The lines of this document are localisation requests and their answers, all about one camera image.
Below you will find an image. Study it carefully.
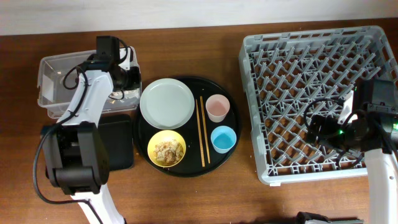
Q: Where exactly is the pink cup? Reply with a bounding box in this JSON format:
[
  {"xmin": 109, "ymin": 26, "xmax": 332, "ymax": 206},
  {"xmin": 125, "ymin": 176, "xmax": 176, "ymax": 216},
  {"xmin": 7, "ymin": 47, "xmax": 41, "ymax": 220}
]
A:
[{"xmin": 205, "ymin": 94, "xmax": 230, "ymax": 123}]

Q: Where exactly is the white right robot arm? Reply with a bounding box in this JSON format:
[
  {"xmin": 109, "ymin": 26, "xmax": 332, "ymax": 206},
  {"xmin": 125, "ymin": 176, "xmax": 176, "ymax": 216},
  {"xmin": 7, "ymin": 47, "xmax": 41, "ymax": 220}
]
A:
[{"xmin": 304, "ymin": 110, "xmax": 397, "ymax": 223}]

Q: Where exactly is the food scraps and rice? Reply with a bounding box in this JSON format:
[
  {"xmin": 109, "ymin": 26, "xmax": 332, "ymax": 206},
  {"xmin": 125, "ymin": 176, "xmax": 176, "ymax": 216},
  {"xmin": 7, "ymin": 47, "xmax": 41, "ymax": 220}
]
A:
[{"xmin": 154, "ymin": 139, "xmax": 184, "ymax": 166}]

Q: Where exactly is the round black tray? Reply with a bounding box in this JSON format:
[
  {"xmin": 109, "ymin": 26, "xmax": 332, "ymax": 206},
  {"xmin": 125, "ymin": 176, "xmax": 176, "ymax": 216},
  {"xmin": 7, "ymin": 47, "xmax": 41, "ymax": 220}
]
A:
[{"xmin": 132, "ymin": 76, "xmax": 242, "ymax": 177}]

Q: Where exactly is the wooden chopstick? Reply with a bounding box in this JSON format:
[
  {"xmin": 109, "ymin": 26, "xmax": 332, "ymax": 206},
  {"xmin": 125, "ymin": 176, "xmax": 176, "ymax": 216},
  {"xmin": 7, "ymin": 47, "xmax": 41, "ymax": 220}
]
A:
[
  {"xmin": 200, "ymin": 96, "xmax": 211, "ymax": 164},
  {"xmin": 195, "ymin": 99, "xmax": 205, "ymax": 167}
]

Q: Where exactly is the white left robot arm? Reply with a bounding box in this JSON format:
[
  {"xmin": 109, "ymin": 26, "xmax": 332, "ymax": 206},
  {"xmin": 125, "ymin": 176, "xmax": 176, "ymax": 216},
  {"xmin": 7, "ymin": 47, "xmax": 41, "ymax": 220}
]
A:
[{"xmin": 37, "ymin": 47, "xmax": 141, "ymax": 223}]

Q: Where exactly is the grey plate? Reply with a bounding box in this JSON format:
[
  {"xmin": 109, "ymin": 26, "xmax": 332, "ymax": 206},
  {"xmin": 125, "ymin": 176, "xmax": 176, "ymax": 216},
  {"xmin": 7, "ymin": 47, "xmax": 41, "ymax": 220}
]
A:
[{"xmin": 139, "ymin": 78, "xmax": 195, "ymax": 129}]

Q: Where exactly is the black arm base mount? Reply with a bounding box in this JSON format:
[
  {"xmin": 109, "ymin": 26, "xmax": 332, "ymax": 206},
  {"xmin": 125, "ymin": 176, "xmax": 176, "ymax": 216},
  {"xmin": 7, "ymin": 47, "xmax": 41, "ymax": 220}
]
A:
[{"xmin": 295, "ymin": 212, "xmax": 364, "ymax": 224}]

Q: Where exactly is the clear plastic bin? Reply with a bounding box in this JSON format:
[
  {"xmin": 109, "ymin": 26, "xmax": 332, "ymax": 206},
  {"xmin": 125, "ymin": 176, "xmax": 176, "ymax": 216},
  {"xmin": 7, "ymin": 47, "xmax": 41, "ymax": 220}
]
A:
[{"xmin": 37, "ymin": 47, "xmax": 142, "ymax": 119}]

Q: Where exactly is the blue cup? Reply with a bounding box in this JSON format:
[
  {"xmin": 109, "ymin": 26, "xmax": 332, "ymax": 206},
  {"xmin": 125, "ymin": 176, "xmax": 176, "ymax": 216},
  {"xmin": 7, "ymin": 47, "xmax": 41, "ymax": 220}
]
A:
[{"xmin": 211, "ymin": 126, "xmax": 238, "ymax": 154}]

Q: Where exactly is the black rectangular tray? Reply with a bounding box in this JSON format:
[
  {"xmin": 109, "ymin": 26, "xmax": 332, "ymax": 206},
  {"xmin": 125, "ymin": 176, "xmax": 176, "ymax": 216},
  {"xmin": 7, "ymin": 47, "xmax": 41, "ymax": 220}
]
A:
[{"xmin": 98, "ymin": 114, "xmax": 134, "ymax": 171}]

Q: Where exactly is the yellow bowl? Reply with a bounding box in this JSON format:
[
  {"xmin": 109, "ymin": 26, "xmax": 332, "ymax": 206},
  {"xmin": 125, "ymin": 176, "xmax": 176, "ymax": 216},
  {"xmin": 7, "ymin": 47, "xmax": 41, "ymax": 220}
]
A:
[{"xmin": 147, "ymin": 130, "xmax": 187, "ymax": 168}]

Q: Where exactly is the grey dishwasher rack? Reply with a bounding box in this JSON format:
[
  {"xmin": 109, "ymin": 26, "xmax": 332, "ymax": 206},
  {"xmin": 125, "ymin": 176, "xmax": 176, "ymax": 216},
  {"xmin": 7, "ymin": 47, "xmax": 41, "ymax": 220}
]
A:
[{"xmin": 239, "ymin": 26, "xmax": 397, "ymax": 186}]

